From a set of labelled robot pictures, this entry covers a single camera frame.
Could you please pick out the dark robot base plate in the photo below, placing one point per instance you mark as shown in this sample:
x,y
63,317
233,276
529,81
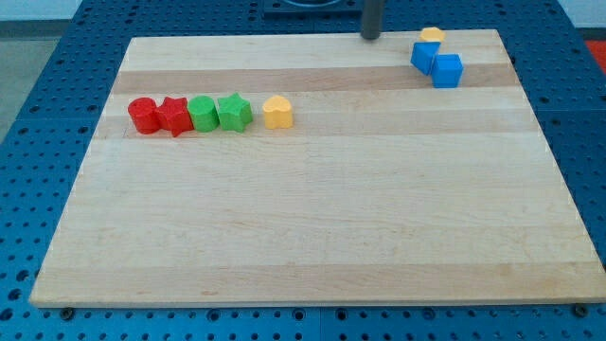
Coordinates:
x,y
279,8

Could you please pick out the blue triangle block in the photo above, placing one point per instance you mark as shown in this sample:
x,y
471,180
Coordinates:
x,y
423,55

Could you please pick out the blue cube block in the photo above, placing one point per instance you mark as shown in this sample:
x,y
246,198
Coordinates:
x,y
447,71

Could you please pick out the red star block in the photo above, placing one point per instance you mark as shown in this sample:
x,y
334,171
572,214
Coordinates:
x,y
174,116

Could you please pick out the green cylinder block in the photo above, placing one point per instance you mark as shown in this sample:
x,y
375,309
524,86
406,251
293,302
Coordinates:
x,y
203,114

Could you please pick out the red cylinder block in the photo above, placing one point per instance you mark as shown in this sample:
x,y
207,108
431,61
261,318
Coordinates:
x,y
142,113

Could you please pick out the green star block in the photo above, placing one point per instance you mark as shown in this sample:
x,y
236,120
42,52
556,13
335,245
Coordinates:
x,y
235,113

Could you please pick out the yellow heart block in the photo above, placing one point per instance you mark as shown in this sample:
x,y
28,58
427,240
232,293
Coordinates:
x,y
278,113

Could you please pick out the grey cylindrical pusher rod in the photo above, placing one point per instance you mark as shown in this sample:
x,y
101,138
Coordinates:
x,y
372,19

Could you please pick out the wooden board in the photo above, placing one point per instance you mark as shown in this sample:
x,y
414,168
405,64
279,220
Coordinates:
x,y
386,190

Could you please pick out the yellow hexagon block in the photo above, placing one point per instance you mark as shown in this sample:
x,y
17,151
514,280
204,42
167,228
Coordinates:
x,y
432,34

